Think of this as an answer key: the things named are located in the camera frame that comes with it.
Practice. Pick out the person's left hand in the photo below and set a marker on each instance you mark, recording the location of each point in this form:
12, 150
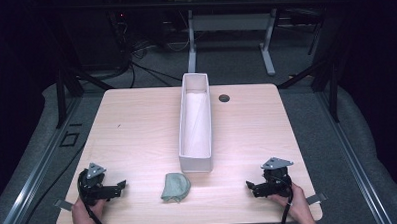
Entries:
84, 216

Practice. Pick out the long white box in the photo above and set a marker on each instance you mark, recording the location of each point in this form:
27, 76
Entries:
194, 125

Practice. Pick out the white desk with metal legs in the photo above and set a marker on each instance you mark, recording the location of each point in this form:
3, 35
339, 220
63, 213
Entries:
230, 22

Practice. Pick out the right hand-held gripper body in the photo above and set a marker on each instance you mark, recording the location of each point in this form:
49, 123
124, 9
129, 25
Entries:
275, 181

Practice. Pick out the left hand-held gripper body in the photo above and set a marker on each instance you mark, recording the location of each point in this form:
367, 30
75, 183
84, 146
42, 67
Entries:
95, 190

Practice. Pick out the aluminium floor rail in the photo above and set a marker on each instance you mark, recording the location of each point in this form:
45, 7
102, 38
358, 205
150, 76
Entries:
32, 178
355, 160

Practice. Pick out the grey metal table bracket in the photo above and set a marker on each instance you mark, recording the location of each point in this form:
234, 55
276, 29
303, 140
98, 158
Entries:
316, 198
63, 204

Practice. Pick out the black metal stand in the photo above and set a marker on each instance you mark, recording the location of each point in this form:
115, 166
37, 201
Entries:
332, 87
61, 96

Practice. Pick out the green cloth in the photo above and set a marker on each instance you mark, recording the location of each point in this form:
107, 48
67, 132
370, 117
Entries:
175, 188

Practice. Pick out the person's right hand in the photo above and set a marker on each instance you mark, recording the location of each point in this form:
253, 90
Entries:
298, 205

